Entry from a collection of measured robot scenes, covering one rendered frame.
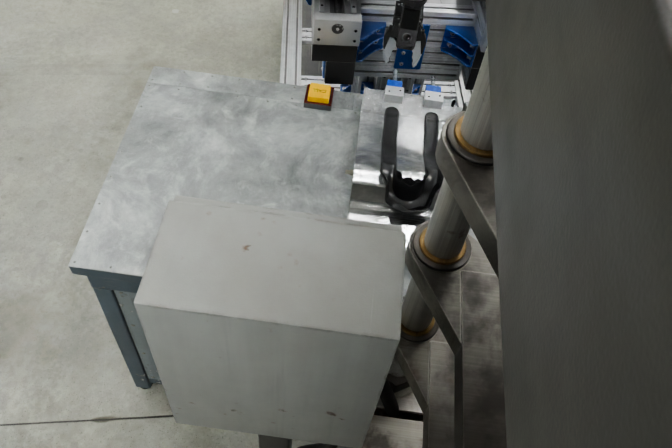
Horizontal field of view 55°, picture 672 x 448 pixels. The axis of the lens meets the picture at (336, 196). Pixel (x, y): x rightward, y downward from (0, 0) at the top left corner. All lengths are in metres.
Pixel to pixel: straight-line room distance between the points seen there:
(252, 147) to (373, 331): 1.11
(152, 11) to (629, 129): 3.40
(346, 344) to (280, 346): 0.08
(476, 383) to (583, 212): 0.68
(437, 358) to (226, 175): 0.78
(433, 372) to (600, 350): 0.97
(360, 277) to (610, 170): 0.54
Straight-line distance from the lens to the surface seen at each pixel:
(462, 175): 0.80
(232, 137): 1.81
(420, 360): 1.22
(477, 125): 0.80
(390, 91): 1.80
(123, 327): 1.90
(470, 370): 0.94
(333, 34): 1.91
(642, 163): 0.24
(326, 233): 0.80
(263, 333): 0.76
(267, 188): 1.69
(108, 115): 3.06
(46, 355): 2.45
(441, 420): 1.18
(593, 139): 0.28
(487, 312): 0.99
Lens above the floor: 2.13
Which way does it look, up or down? 52 degrees down
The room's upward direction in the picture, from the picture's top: 7 degrees clockwise
